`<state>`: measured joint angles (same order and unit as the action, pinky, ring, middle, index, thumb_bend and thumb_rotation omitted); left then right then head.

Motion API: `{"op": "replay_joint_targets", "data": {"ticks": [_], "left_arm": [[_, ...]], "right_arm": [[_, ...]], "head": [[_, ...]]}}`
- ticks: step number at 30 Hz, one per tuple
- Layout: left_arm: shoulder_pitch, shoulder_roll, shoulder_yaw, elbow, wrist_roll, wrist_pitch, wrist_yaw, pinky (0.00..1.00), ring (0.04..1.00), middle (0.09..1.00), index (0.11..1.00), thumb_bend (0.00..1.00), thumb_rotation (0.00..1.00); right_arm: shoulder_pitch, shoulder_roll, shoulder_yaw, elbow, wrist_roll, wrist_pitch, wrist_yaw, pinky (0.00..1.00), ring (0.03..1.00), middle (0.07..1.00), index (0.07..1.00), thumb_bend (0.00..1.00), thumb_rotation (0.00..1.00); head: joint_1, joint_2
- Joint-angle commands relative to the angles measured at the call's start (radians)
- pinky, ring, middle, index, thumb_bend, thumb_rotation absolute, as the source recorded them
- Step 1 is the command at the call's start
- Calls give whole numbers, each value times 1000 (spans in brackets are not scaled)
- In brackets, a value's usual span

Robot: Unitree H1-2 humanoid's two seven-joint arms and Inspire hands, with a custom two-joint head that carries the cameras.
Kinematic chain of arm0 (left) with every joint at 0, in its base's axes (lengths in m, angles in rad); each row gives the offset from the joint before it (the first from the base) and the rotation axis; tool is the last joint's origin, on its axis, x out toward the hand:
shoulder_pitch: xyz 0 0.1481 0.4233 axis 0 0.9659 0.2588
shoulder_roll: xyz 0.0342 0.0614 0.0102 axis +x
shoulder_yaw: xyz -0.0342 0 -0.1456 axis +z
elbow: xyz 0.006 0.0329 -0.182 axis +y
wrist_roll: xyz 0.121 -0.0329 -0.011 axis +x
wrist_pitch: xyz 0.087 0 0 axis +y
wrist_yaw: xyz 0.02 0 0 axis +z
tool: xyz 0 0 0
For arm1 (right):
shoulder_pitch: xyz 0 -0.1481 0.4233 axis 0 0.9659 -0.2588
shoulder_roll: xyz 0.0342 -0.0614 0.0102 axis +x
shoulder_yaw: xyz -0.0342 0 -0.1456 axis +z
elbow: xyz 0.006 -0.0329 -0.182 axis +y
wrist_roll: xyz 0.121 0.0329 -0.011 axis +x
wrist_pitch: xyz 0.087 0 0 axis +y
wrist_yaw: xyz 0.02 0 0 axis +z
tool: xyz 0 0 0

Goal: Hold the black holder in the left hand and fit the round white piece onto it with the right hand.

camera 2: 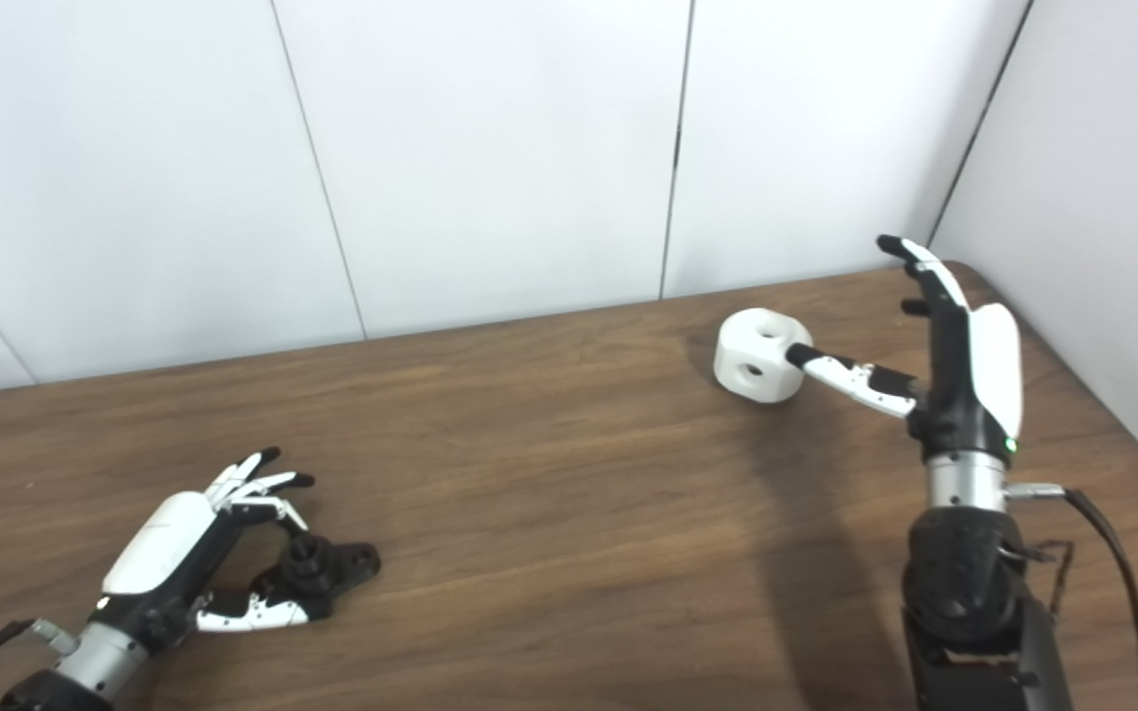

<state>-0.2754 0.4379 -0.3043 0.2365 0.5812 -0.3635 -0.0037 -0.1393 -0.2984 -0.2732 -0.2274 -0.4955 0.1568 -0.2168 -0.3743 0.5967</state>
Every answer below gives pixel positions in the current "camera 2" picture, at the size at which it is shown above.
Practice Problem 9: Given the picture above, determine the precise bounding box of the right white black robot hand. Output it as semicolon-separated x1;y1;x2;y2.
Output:
786;234;1024;460

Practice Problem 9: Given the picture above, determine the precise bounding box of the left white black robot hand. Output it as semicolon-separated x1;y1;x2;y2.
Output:
85;446;333;653

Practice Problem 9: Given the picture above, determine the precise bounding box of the black plastic holder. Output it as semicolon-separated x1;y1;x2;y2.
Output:
278;536;381;623

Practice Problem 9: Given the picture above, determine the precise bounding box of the round white plastic piece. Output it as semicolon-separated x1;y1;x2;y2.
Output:
713;308;814;404

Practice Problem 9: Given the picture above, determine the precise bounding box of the thin black wire loop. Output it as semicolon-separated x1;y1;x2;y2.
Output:
1009;538;1076;621

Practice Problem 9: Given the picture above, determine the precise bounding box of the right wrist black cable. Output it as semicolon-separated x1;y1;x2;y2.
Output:
1004;482;1138;711

